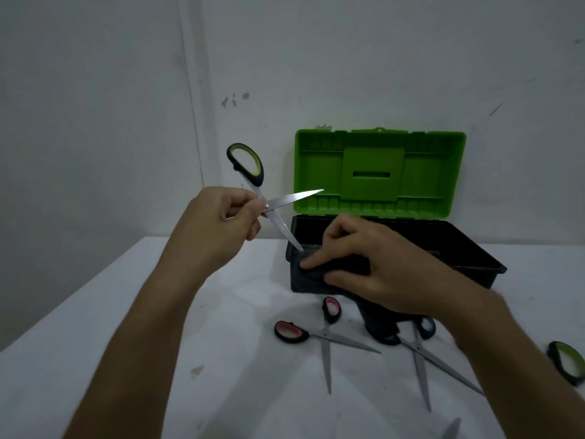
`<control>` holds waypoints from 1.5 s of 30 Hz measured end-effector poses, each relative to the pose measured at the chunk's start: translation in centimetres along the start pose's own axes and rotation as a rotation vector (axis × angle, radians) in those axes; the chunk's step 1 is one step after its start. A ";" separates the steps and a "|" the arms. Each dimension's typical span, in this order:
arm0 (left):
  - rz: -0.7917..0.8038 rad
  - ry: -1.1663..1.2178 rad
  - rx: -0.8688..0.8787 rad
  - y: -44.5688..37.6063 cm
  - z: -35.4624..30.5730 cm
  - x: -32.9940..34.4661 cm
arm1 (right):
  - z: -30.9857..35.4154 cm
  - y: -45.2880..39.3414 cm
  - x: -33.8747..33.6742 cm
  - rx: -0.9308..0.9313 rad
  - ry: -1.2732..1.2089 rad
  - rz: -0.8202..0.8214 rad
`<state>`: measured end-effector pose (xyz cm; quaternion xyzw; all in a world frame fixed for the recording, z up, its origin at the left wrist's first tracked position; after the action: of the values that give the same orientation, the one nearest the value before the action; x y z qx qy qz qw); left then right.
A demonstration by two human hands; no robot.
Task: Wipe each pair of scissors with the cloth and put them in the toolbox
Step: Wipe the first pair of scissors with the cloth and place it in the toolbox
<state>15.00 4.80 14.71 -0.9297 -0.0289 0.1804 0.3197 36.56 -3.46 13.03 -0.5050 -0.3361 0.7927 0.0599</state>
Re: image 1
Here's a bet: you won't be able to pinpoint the black toolbox with green lid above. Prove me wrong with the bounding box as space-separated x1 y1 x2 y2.
285 127 508 294

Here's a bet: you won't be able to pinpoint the dark grey cloth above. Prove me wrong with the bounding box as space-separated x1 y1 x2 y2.
299 245 401 344

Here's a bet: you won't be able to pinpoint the person's right hand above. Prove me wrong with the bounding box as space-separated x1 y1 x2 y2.
299 214 486 326

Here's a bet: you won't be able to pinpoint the green and black handled scissors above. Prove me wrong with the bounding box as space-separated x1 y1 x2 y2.
226 142 325 252
547 341 585 387

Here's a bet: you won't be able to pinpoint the red and black handled scissors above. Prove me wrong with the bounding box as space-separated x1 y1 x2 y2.
274 296 382 396

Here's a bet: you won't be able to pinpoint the person's left forearm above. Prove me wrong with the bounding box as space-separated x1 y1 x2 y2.
63 251 216 439

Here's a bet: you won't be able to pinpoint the person's left hand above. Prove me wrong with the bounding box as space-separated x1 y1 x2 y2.
168 186 268 282

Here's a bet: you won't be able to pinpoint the person's right forearm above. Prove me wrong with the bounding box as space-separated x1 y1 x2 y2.
440 288 585 439

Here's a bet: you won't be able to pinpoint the blue and black handled scissors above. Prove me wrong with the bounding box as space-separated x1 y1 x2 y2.
383 315 486 413

